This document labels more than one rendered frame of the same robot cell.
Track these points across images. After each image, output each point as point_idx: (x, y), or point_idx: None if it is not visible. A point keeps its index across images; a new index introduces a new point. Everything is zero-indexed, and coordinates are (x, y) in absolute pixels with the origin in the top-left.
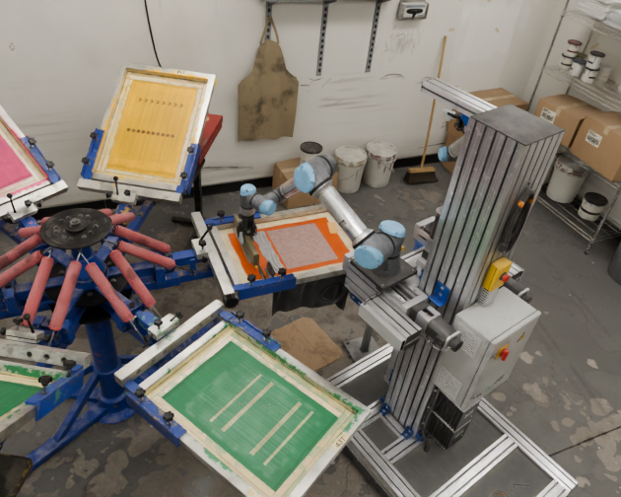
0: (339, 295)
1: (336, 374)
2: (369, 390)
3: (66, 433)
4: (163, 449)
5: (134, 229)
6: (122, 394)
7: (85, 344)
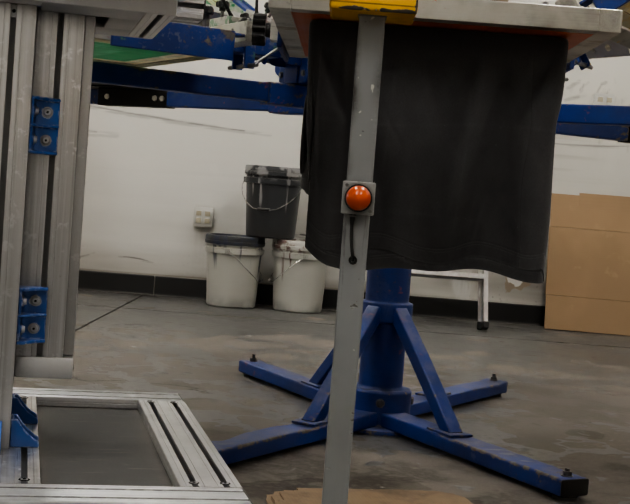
0: (305, 156)
1: (189, 413)
2: (85, 431)
3: (318, 379)
4: (229, 427)
5: (575, 105)
6: (362, 387)
7: (547, 430)
